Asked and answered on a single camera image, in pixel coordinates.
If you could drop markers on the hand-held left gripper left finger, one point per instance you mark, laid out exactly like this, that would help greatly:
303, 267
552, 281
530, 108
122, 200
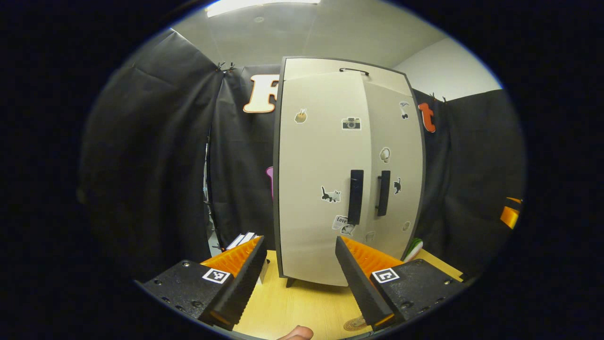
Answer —
243, 288

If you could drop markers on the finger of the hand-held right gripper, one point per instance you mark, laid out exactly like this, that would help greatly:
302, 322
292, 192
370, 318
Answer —
509, 217
514, 200

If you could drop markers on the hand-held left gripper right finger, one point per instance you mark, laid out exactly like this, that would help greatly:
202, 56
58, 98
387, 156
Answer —
361, 288

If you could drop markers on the round brown coaster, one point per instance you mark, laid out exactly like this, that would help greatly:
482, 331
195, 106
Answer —
354, 324

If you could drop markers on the white cabinet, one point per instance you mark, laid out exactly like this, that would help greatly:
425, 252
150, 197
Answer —
276, 198

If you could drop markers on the white cabinet door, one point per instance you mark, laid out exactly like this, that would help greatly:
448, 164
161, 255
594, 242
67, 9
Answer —
311, 156
406, 160

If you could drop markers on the white cardboard box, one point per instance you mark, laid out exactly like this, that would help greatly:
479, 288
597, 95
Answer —
240, 241

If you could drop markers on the green striped object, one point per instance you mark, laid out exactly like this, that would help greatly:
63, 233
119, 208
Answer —
415, 248

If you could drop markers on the black backdrop cloth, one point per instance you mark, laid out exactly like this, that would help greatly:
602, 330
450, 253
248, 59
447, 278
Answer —
155, 165

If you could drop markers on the ceiling light panel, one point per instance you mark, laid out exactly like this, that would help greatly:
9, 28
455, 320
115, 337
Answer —
259, 5

